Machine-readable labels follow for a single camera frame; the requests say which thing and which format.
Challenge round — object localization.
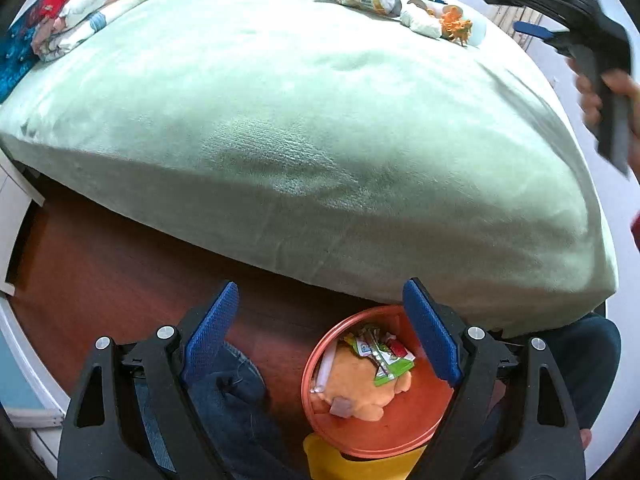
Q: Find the green snack bag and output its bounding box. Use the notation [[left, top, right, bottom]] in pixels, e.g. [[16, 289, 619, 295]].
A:
[[342, 324, 416, 387]]

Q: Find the orange dinosaur toy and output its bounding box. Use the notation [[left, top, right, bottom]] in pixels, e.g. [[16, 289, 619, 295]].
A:
[[439, 6, 473, 47]]

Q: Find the white plastic tube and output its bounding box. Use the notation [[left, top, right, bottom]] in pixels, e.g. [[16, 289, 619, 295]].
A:
[[310, 340, 337, 393]]

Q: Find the person right hand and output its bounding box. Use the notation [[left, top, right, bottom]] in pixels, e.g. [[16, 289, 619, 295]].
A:
[[566, 56, 640, 187]]

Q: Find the white cylindrical jar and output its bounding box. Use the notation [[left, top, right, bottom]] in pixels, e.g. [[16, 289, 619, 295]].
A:
[[400, 0, 444, 39]]

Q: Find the light blue plastic cup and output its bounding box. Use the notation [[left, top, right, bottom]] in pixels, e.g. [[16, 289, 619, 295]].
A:
[[468, 20, 486, 47]]

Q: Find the person leg in jeans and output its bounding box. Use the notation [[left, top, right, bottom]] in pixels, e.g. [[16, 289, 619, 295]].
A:
[[182, 341, 305, 479]]

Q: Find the wooden cube block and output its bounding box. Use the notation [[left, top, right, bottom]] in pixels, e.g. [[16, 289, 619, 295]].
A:
[[330, 396, 355, 418]]

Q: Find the white nightstand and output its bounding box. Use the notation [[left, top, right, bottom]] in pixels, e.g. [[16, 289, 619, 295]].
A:
[[0, 152, 44, 296]]

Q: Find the orange round trash bin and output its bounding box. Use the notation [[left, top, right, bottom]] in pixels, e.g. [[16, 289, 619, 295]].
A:
[[300, 306, 452, 460]]

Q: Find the red white wrapper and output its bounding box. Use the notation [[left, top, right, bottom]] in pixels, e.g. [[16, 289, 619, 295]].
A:
[[384, 334, 408, 359]]

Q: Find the beige bag in bin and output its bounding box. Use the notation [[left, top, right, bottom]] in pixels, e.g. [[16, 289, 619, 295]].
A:
[[310, 344, 412, 422]]

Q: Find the yellow plastic stool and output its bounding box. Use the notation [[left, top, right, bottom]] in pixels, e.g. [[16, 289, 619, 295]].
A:
[[303, 434, 425, 480]]

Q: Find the green bed blanket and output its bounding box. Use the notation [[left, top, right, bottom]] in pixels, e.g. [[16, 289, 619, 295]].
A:
[[1, 0, 618, 335]]

